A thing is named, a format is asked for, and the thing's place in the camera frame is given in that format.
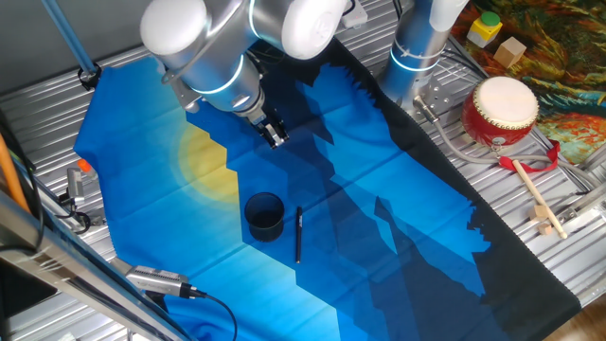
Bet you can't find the aluminium rail bracket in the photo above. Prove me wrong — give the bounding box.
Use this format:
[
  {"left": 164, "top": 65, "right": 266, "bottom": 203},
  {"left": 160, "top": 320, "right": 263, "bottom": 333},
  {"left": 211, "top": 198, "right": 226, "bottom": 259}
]
[{"left": 556, "top": 179, "right": 606, "bottom": 228}]

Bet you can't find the dark mesh pen holder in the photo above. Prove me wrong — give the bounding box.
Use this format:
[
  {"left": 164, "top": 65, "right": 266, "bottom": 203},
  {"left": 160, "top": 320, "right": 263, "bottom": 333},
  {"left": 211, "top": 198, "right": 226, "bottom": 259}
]
[{"left": 243, "top": 191, "right": 286, "bottom": 243}]

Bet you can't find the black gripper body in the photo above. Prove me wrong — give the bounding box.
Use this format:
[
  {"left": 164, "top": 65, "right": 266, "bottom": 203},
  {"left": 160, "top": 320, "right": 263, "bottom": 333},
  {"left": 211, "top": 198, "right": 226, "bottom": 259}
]
[{"left": 235, "top": 99, "right": 276, "bottom": 132}]

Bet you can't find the blue mountain print cloth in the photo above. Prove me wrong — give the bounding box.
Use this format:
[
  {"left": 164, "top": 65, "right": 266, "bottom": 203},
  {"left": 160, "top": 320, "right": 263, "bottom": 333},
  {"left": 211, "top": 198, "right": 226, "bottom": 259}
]
[{"left": 73, "top": 23, "right": 582, "bottom": 341}]

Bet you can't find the silver camera with black plug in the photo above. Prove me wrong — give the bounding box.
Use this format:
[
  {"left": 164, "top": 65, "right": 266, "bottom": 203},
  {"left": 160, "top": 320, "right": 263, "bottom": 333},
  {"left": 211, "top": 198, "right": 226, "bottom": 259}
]
[{"left": 123, "top": 264, "right": 193, "bottom": 299}]

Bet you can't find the orange pole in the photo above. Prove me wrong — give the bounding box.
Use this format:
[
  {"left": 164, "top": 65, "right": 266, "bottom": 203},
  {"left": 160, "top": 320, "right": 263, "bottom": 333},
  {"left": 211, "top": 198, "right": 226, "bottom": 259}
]
[{"left": 0, "top": 132, "right": 30, "bottom": 214}]

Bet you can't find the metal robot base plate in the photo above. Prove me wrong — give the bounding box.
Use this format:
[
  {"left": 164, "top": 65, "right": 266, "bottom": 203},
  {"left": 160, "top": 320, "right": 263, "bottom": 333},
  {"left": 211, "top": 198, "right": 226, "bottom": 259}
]
[{"left": 397, "top": 73, "right": 455, "bottom": 122}]

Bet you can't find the black pen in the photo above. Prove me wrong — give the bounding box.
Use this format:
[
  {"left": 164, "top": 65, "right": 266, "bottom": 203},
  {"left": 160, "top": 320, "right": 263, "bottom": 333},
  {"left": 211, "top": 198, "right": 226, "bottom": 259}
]
[{"left": 294, "top": 206, "right": 304, "bottom": 264}]

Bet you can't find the wooden cube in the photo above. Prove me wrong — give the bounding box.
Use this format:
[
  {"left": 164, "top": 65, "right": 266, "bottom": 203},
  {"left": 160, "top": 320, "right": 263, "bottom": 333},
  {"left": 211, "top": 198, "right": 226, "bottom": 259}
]
[{"left": 492, "top": 36, "right": 527, "bottom": 69}]

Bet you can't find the blue pole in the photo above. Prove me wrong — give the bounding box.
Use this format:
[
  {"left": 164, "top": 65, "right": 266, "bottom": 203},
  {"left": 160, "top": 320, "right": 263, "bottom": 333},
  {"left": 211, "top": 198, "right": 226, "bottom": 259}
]
[{"left": 40, "top": 0, "right": 98, "bottom": 77}]

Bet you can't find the colourful painting cloth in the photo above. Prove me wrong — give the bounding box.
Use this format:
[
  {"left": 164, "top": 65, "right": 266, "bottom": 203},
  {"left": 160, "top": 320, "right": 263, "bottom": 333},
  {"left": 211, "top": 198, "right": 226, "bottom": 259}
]
[{"left": 449, "top": 0, "right": 606, "bottom": 167}]

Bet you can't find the black pole clamp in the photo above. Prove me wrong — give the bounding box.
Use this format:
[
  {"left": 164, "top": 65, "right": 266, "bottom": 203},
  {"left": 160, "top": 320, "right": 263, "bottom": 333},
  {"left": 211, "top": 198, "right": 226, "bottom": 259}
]
[{"left": 77, "top": 61, "right": 103, "bottom": 92}]

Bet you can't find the metal frame beam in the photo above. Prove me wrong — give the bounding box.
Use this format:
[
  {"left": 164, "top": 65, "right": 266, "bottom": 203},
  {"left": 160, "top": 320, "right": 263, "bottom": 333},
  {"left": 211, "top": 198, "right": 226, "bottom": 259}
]
[{"left": 0, "top": 188, "right": 195, "bottom": 341}]

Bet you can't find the wooden drumstick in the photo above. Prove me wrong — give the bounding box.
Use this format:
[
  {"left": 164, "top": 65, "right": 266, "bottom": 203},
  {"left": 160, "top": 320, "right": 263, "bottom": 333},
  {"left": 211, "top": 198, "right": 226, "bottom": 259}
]
[{"left": 511, "top": 159, "right": 569, "bottom": 241}]

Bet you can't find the red drum strap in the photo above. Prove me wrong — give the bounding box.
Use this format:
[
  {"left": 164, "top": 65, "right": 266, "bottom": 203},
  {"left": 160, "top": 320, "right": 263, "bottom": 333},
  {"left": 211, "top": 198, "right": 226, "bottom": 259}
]
[{"left": 498, "top": 139, "right": 561, "bottom": 174}]

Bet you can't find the orange capped marker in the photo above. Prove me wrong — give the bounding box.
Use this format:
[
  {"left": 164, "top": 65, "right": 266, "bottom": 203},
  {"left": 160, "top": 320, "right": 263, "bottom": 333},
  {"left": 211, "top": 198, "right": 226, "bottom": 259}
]
[{"left": 77, "top": 158, "right": 98, "bottom": 184}]

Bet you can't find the yellow box with green button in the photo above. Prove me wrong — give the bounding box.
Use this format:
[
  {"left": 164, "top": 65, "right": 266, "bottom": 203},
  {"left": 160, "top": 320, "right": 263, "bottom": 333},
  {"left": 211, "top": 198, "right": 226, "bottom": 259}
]
[{"left": 466, "top": 10, "right": 504, "bottom": 49}]

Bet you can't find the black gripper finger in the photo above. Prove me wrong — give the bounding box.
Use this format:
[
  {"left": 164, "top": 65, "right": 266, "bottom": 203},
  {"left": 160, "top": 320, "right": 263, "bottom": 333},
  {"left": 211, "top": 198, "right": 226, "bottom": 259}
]
[
  {"left": 258, "top": 123, "right": 280, "bottom": 150},
  {"left": 270, "top": 120, "right": 291, "bottom": 144}
]

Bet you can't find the red drum with white skin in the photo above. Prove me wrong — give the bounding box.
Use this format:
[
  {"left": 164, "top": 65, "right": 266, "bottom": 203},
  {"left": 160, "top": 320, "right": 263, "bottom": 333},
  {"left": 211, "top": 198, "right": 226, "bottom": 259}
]
[{"left": 460, "top": 76, "right": 541, "bottom": 148}]

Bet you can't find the black camera cable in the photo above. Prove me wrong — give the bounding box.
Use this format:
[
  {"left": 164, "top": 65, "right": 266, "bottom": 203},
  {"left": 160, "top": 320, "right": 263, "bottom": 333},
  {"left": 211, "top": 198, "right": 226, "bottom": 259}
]
[{"left": 188, "top": 288, "right": 239, "bottom": 341}]

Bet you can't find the black stand cable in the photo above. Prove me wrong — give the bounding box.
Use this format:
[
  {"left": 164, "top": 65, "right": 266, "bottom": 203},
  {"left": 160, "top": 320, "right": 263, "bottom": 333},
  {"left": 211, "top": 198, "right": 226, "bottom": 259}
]
[{"left": 56, "top": 191, "right": 94, "bottom": 236}]

